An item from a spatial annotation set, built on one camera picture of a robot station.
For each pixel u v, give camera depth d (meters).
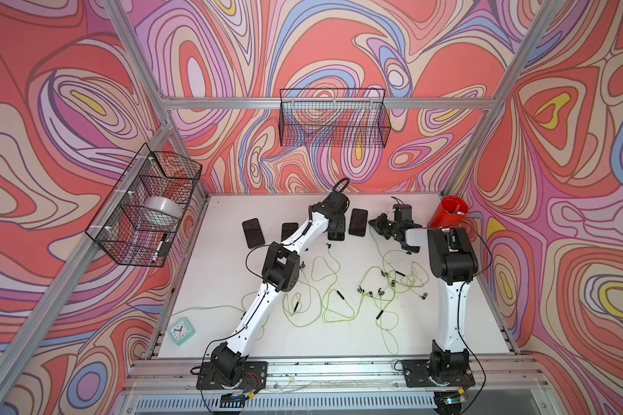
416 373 0.73
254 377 0.72
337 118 0.97
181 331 0.80
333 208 0.86
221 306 0.86
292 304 0.86
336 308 0.86
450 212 1.01
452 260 0.61
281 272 0.69
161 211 0.70
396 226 0.91
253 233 1.05
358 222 1.05
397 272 0.95
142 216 0.70
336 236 1.15
